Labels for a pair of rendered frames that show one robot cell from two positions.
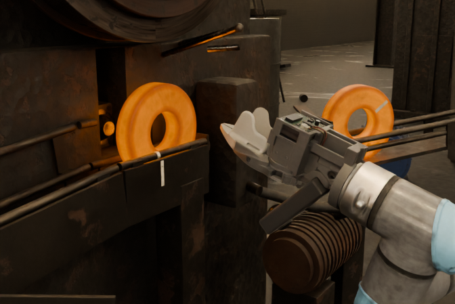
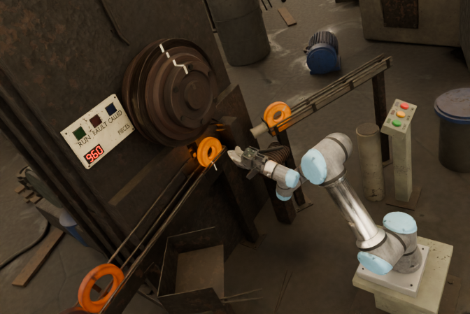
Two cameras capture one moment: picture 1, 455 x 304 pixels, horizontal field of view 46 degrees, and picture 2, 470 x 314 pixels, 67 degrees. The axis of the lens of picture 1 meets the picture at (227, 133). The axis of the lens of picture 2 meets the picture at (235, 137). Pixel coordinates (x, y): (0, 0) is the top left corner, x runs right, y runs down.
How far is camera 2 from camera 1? 1.07 m
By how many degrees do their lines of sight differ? 23
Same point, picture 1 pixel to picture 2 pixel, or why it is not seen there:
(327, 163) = (258, 163)
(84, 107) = (186, 156)
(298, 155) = (250, 163)
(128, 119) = (200, 157)
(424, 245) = (285, 183)
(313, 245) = not seen: hidden behind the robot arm
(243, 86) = (232, 124)
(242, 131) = (233, 155)
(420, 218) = (282, 177)
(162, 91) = (207, 143)
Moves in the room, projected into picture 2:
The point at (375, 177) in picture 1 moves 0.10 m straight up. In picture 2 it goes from (270, 167) to (264, 150)
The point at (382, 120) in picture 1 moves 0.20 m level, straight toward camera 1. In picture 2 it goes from (286, 112) to (280, 135)
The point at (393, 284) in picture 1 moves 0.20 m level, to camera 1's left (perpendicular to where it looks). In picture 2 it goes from (281, 191) to (239, 201)
